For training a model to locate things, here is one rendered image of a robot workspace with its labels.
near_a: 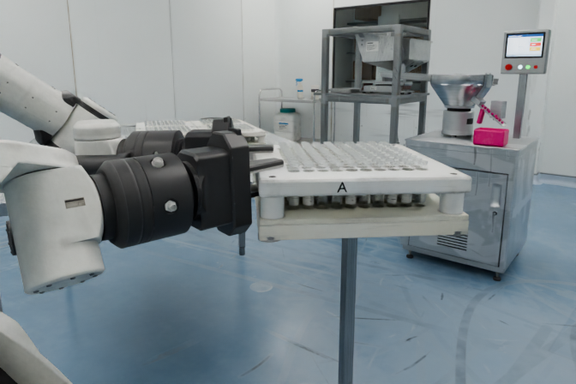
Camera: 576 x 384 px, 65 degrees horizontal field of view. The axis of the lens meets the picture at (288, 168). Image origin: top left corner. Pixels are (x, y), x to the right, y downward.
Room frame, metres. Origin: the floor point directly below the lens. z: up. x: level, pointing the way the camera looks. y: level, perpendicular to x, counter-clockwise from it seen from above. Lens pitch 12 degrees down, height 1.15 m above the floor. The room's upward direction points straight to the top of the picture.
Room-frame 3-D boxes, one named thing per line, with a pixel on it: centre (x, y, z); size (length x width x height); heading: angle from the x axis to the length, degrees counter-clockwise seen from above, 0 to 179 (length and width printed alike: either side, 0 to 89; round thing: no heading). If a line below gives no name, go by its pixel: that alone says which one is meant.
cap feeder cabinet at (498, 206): (2.70, -1.12, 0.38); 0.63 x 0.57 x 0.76; 52
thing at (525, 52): (2.69, -1.37, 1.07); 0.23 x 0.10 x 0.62; 52
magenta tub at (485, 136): (2.46, -1.11, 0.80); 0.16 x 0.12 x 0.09; 52
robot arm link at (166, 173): (0.48, 0.10, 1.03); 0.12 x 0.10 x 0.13; 128
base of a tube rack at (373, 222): (0.61, -0.08, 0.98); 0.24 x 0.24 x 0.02; 6
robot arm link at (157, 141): (0.66, 0.14, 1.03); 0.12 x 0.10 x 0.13; 88
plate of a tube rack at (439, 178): (0.61, -0.08, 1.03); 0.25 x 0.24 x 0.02; 6
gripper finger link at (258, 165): (0.53, 0.04, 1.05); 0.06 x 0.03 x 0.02; 128
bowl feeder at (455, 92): (2.77, -1.11, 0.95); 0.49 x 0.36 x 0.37; 52
